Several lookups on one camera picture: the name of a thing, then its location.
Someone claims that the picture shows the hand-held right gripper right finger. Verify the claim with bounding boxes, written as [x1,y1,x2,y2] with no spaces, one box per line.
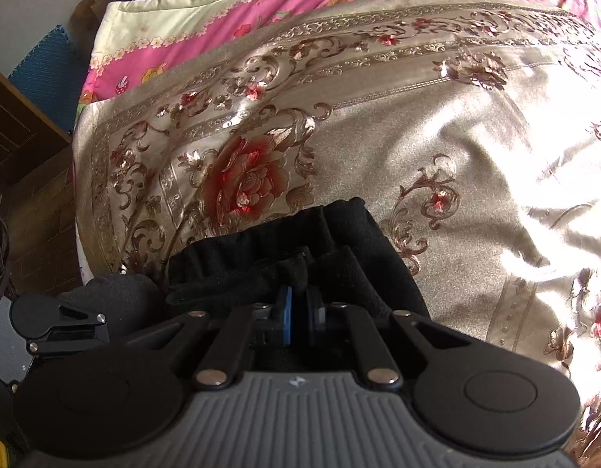
[305,285,478,387]

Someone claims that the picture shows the black pants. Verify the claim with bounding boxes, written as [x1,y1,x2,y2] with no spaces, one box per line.
[59,196,433,376]

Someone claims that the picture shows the golden floral bedspread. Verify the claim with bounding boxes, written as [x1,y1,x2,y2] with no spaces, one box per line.
[71,0,601,465]

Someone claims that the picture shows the brown wooden panel cabinet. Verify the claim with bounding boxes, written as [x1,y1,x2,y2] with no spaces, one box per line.
[0,60,73,187]

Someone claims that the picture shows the blue foam mat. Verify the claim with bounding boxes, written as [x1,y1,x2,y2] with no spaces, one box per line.
[8,24,89,135]

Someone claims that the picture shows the pink cartoon quilt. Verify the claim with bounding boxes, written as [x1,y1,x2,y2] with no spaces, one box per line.
[78,0,601,106]

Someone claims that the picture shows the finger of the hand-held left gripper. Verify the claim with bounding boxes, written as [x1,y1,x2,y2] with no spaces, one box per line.
[28,303,109,356]

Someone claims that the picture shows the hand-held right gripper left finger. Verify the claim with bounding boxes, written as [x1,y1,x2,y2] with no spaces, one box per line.
[129,285,293,387]

